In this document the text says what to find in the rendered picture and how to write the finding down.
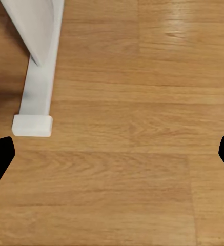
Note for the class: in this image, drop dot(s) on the desk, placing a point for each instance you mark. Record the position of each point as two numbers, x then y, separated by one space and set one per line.
38 23

